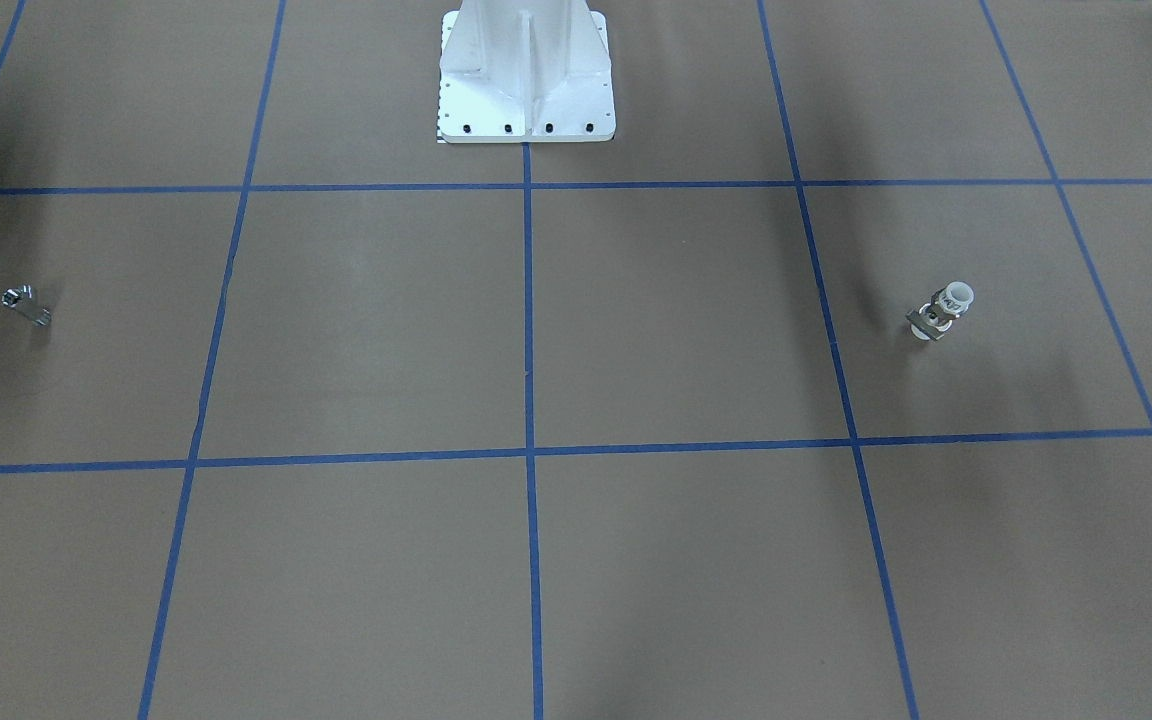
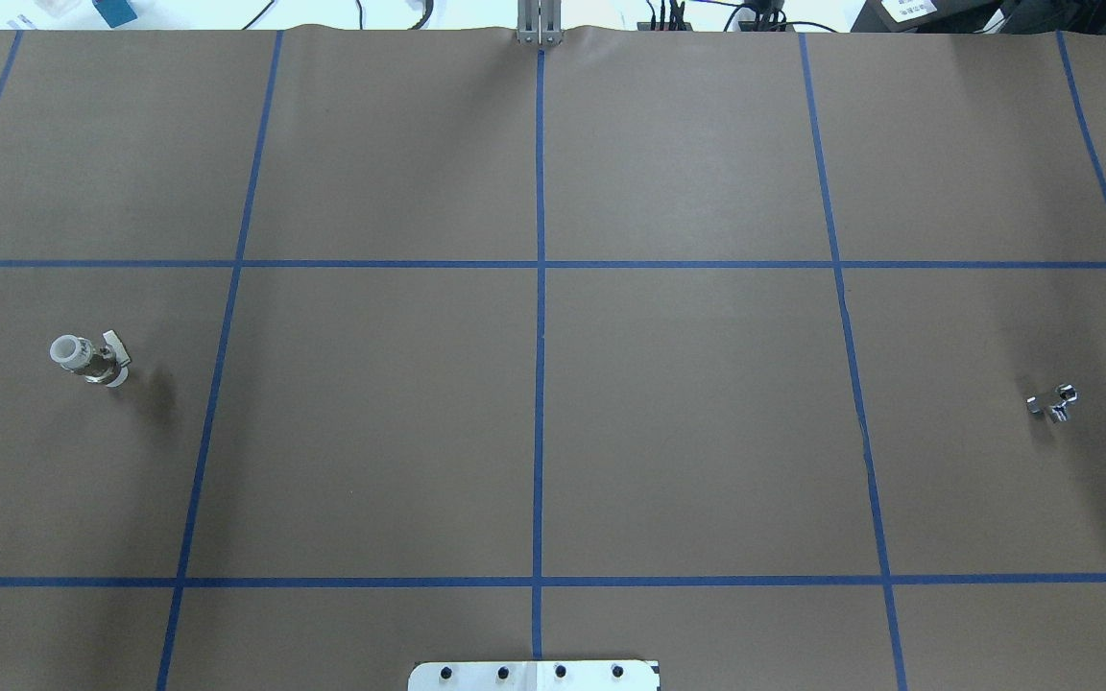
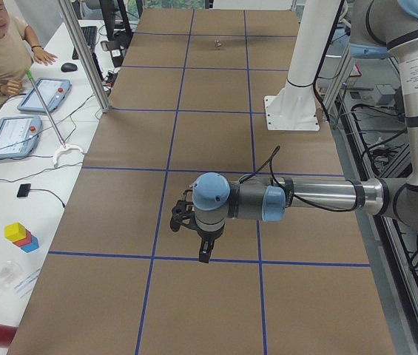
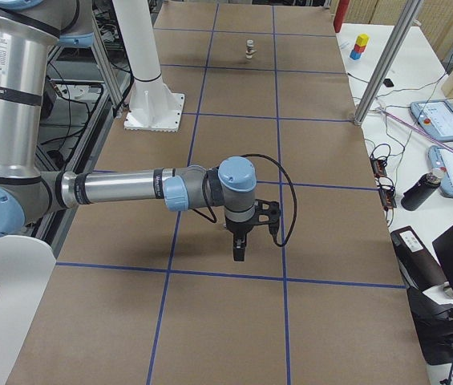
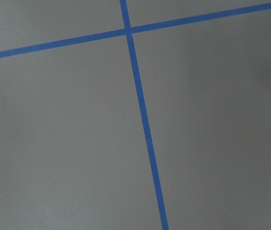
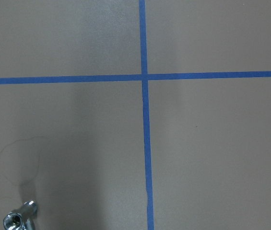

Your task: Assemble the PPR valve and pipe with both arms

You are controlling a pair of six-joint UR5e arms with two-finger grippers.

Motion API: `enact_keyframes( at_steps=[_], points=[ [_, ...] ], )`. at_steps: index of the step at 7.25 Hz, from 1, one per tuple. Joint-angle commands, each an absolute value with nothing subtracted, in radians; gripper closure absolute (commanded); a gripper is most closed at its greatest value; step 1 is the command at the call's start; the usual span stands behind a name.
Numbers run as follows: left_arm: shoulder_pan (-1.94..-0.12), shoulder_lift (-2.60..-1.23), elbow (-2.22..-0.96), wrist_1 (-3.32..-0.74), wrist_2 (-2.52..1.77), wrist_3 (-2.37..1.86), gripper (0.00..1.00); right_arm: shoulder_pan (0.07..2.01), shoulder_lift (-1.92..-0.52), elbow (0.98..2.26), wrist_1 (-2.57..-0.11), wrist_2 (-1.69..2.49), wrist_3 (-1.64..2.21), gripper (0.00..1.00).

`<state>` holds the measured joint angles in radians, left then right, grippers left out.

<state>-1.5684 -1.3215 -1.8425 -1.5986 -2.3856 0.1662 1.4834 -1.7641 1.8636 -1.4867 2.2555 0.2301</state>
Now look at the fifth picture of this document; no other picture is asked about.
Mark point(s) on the blue tape grid lines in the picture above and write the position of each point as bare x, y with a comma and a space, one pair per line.
135, 115

